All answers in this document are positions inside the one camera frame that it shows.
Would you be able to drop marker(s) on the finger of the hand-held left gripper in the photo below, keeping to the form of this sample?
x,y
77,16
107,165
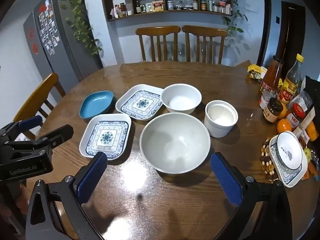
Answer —
x,y
31,123
58,132

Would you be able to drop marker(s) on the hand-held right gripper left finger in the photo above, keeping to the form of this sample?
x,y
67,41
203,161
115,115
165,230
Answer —
x,y
91,177

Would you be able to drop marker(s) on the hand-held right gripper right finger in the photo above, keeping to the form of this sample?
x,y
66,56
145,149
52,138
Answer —
x,y
225,177

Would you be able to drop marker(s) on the patterned square plate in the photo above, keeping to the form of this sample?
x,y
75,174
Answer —
x,y
106,136
140,102

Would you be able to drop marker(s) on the blue dish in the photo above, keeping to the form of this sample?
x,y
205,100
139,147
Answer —
x,y
96,105

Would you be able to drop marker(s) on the white ramekin cup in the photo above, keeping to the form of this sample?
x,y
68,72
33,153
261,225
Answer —
x,y
220,120

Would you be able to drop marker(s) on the large white bowl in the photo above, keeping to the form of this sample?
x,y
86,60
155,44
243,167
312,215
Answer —
x,y
175,142

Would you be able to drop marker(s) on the medium white bowl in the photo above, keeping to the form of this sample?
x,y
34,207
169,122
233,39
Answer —
x,y
181,100

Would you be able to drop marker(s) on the wooden chair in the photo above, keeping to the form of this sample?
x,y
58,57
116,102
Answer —
x,y
205,31
157,30
37,92

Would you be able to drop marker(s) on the wooden bead trivet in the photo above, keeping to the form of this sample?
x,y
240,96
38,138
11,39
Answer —
x,y
265,160

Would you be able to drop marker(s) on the blue-bordered oblong plate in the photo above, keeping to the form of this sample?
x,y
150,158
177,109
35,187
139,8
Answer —
x,y
287,177

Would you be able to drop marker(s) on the small blue-rimmed white bowl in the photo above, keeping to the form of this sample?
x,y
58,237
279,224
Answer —
x,y
290,150

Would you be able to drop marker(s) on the red paper decal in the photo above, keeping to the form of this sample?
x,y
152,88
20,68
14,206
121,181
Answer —
x,y
35,46
31,33

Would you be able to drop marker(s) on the dark jar with tan label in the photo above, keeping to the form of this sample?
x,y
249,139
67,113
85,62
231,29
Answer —
x,y
272,111

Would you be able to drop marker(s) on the green fruit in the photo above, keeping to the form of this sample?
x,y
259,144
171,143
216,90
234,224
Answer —
x,y
307,154

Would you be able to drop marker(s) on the white-labelled jar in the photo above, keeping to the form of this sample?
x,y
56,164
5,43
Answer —
x,y
264,100

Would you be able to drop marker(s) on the grey refrigerator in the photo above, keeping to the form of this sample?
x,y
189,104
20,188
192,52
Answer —
x,y
67,42

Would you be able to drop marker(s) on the group of fridge photo magnets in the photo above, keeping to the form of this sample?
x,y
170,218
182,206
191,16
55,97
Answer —
x,y
47,32

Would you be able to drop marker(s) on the red-lidded jar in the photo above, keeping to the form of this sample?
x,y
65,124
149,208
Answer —
x,y
296,116

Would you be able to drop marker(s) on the yellow snack packet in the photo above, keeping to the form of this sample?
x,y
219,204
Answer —
x,y
256,73

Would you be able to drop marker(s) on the red sauce bottle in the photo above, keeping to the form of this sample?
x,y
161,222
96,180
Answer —
x,y
272,77

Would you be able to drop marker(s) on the clear plastic jar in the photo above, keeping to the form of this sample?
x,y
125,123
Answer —
x,y
305,100

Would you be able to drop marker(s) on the yellow-capped vinegar bottle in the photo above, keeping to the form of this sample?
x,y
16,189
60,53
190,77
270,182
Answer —
x,y
290,85

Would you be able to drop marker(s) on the trailing green plant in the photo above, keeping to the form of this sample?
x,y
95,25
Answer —
x,y
233,20
77,12

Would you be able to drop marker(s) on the dark wooden door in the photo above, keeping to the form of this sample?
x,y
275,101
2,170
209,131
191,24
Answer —
x,y
290,35

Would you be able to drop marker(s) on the row of shelf jars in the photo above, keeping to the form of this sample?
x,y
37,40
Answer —
x,y
157,6

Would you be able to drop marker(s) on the dark door frame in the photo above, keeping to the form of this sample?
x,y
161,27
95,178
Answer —
x,y
265,30

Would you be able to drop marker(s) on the wooden wall shelf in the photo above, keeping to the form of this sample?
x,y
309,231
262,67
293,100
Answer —
x,y
172,12

